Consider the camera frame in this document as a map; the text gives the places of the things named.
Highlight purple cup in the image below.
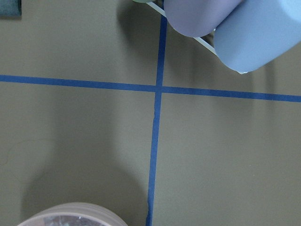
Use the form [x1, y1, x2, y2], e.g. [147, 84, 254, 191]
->
[163, 0, 244, 38]

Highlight pink bowl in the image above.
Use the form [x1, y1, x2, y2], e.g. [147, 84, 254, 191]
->
[19, 202, 126, 226]

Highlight blue cup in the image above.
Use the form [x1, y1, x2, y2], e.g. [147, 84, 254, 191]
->
[214, 0, 301, 73]

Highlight clear ice cubes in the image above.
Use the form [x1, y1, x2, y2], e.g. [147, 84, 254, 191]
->
[43, 215, 103, 226]

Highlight grey folded cloth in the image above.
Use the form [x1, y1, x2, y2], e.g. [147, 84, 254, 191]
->
[0, 0, 22, 16]

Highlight white wire cup rack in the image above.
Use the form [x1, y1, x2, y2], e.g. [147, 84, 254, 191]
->
[147, 0, 249, 75]

